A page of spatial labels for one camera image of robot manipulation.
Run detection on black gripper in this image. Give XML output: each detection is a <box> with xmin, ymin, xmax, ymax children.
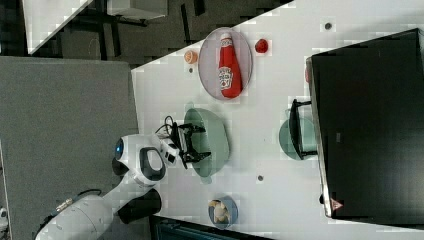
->
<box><xmin>171</xmin><ymin>122</ymin><xmax>211</xmax><ymax>169</ymax></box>

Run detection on green plastic strainer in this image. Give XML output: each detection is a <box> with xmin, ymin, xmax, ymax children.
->
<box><xmin>184</xmin><ymin>107</ymin><xmax>230</xmax><ymax>184</ymax></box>

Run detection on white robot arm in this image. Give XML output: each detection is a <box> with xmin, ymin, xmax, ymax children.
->
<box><xmin>34</xmin><ymin>123</ymin><xmax>210</xmax><ymax>240</ymax></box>

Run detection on red ketchup bottle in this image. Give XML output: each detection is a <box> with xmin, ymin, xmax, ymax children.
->
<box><xmin>218</xmin><ymin>33</ymin><xmax>243</xmax><ymax>98</ymax></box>

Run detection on blue bowl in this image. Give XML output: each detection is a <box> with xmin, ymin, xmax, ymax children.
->
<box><xmin>208</xmin><ymin>196</ymin><xmax>238</xmax><ymax>229</ymax></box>

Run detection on beige food pieces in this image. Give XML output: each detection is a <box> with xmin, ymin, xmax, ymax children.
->
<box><xmin>208</xmin><ymin>200</ymin><xmax>230</xmax><ymax>223</ymax></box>

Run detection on orange slice toy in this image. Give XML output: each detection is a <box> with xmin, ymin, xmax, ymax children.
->
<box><xmin>184</xmin><ymin>50</ymin><xmax>198</xmax><ymax>64</ymax></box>

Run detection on small green plate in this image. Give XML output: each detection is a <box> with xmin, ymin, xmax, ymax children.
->
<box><xmin>279</xmin><ymin>118</ymin><xmax>317</xmax><ymax>160</ymax></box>

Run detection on red strawberry toy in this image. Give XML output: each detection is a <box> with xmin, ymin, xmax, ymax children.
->
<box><xmin>255</xmin><ymin>39</ymin><xmax>269</xmax><ymax>53</ymax></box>

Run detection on white background table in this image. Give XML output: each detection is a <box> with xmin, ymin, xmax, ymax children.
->
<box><xmin>21</xmin><ymin>0</ymin><xmax>93</xmax><ymax>55</ymax></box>

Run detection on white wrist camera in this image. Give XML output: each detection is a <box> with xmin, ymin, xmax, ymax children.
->
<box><xmin>161</xmin><ymin>138</ymin><xmax>180</xmax><ymax>165</ymax></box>

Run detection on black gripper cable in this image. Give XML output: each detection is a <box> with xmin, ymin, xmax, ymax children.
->
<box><xmin>155</xmin><ymin>115</ymin><xmax>176</xmax><ymax>136</ymax></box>

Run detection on blue metal frame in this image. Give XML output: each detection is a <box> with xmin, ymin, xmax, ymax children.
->
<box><xmin>149</xmin><ymin>216</ymin><xmax>271</xmax><ymax>240</ymax></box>

